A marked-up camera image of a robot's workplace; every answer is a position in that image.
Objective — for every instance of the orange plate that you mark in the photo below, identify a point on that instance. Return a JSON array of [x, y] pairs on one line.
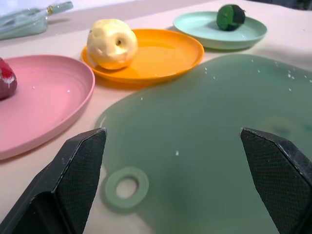
[[158, 56]]

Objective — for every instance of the red toy fruit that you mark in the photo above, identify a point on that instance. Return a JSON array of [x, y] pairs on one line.
[[6, 78]]

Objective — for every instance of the green toy vegetable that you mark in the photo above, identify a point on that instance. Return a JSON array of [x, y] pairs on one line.
[[230, 18]]

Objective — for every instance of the yellow toy apple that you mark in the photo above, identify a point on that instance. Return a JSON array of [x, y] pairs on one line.
[[112, 44]]

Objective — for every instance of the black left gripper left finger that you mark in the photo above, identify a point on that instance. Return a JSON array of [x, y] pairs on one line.
[[65, 180]]

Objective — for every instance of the pink plate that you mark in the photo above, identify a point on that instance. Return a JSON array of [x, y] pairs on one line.
[[46, 102]]

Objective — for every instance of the mint green plate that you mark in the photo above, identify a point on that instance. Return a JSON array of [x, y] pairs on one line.
[[202, 29]]

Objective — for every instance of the green cutting board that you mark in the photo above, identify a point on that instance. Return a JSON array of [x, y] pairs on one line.
[[195, 136]]

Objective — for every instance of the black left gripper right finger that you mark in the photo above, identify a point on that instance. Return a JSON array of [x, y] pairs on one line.
[[280, 178]]

